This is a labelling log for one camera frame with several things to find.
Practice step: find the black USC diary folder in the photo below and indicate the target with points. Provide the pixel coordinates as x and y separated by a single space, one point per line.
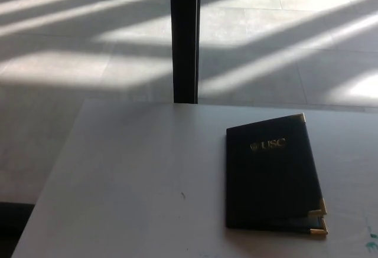
271 181

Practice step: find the black vertical pillar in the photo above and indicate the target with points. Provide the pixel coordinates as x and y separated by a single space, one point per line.
185 39

